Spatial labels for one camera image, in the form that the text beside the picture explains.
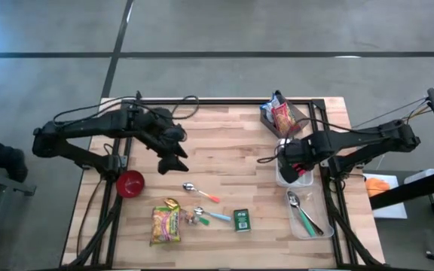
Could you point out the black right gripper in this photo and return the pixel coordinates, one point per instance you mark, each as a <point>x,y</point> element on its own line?
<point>300,152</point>

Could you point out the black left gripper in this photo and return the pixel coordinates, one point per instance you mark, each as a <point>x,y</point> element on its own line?
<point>166,131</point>

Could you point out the plain steel spoon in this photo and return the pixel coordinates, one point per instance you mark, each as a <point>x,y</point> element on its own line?
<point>294,199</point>

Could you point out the white-lidded spice jar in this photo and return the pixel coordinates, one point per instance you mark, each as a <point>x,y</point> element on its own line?
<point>283,143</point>

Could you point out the red noodle packet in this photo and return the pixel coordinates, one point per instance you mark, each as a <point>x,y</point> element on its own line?
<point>285,118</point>

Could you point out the blue white snack packet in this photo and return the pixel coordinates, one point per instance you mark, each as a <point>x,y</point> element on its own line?
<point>268,109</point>

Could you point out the lime chili ramen packet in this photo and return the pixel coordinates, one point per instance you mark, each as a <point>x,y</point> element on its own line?
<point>165,226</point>

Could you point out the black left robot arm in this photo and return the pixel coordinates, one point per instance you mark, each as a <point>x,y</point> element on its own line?
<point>89,126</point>

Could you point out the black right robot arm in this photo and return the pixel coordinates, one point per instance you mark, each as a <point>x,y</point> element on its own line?
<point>371,137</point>

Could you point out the white plastic bin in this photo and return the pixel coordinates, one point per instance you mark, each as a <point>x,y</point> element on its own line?
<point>303,180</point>

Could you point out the clear plastic bin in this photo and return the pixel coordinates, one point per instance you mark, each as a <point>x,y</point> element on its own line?
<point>324,203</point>

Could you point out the red bowl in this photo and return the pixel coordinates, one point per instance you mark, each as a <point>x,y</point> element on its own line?
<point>130,184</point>

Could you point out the dark grey plastic bin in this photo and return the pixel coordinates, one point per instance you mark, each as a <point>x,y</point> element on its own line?
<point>301,114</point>

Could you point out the green spice tin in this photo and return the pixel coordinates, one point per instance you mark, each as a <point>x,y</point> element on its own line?
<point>242,220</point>

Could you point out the orange cloth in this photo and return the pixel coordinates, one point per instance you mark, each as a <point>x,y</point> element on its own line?
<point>377,187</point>

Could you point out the white paper sheet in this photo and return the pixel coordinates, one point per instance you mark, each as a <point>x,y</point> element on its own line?
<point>394,211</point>

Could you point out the white plastic container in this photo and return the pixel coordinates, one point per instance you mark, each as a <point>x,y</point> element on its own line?
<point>420,175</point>

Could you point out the black rig frame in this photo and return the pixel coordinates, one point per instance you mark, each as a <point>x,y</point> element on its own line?
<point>239,101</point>

